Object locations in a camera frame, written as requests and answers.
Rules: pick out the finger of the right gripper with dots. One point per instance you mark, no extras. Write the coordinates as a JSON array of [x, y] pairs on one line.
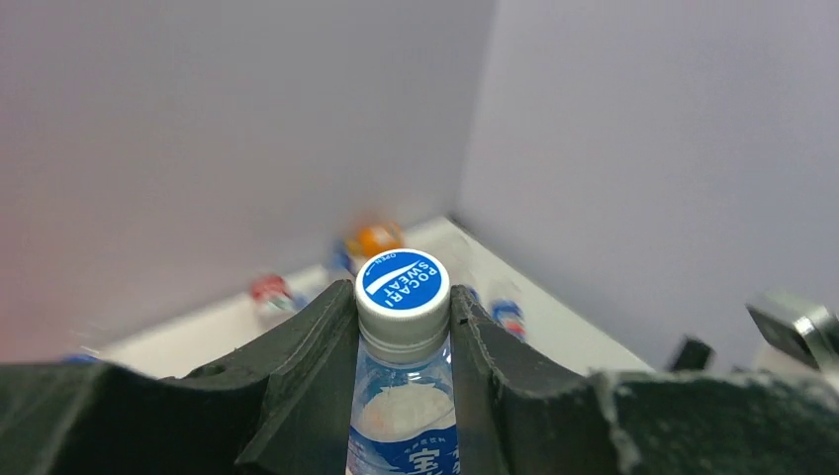
[[693, 354]]

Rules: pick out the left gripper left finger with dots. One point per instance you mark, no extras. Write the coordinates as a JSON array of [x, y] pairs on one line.
[[278, 405]]

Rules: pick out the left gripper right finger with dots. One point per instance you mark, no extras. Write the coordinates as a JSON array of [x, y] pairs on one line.
[[519, 412]]

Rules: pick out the pepsi bottle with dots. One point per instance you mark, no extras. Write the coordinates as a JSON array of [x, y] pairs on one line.
[[508, 314]]

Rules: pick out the blue label clear bottle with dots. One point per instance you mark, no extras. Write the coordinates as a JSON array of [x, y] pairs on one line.
[[403, 410]]

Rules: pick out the red white label bottle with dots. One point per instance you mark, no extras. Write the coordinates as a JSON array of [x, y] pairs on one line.
[[272, 296]]

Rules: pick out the orange juice bottle at back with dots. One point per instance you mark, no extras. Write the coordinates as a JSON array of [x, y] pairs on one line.
[[373, 239]]

